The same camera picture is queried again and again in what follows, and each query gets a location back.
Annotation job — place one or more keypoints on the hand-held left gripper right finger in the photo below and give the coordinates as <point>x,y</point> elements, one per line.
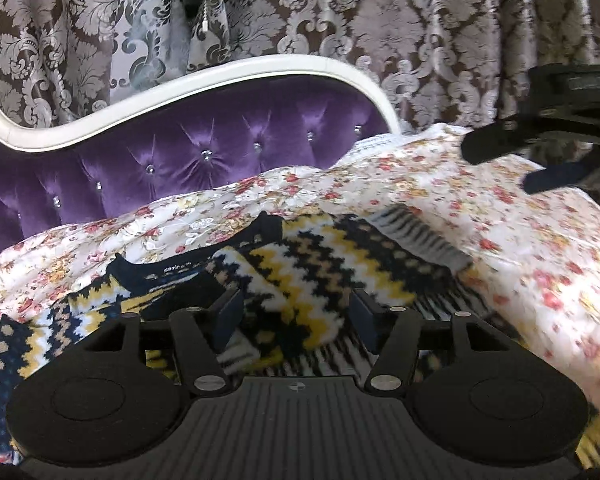
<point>366,316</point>

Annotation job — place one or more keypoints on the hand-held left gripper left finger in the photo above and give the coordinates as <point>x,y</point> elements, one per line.
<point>228,317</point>

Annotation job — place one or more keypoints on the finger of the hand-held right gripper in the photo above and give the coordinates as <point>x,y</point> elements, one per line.
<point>490,142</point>
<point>555,177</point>

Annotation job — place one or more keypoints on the zigzag knit sweater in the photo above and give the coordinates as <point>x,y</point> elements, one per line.
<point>290,265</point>

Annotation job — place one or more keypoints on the floral bedspread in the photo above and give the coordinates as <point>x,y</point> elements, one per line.
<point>520,240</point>

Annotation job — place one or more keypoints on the brown damask curtain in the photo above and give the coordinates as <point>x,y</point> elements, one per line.
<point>380,25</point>

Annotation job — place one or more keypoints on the purple tufted headboard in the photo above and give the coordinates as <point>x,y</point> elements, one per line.
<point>190,155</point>

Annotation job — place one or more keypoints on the light sheer damask curtain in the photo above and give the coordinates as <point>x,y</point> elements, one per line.
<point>160,30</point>

